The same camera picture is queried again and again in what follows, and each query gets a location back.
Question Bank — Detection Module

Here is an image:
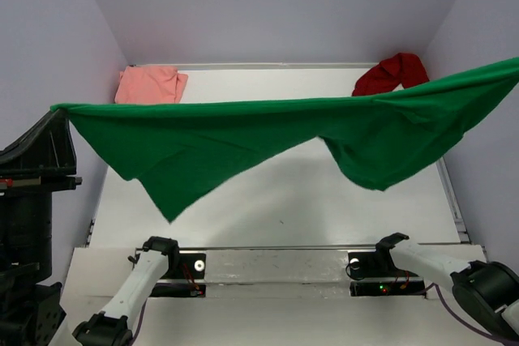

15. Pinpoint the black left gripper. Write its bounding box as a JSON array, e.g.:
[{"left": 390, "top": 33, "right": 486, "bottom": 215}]
[{"left": 0, "top": 97, "right": 88, "bottom": 275}]

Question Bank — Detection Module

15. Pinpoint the green t-shirt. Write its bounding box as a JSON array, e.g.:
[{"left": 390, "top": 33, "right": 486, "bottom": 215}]
[{"left": 58, "top": 58, "right": 518, "bottom": 221}]

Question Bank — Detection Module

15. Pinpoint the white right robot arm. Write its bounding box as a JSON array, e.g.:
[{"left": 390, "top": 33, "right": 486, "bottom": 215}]
[{"left": 373, "top": 233, "right": 518, "bottom": 343}]

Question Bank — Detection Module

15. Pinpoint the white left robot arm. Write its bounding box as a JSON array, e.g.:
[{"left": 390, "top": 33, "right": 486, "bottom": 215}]
[{"left": 1, "top": 109, "right": 179, "bottom": 345}]

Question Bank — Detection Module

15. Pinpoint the folded pink t-shirt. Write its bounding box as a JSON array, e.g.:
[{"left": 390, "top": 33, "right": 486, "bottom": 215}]
[{"left": 114, "top": 66, "right": 188, "bottom": 105}]

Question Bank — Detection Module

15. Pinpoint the red t-shirt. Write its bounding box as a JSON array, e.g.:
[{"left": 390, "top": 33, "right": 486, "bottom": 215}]
[{"left": 352, "top": 53, "right": 429, "bottom": 96}]

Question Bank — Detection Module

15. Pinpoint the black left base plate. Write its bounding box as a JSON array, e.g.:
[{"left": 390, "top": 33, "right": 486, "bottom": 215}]
[{"left": 151, "top": 250, "right": 207, "bottom": 298}]

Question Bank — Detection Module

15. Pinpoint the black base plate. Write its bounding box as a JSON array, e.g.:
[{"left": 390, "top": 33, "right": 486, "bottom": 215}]
[
  {"left": 151, "top": 250, "right": 207, "bottom": 298},
  {"left": 345, "top": 251, "right": 428, "bottom": 297}
]

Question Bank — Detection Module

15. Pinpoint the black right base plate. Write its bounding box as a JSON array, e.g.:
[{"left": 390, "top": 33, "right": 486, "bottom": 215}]
[{"left": 345, "top": 251, "right": 428, "bottom": 297}]

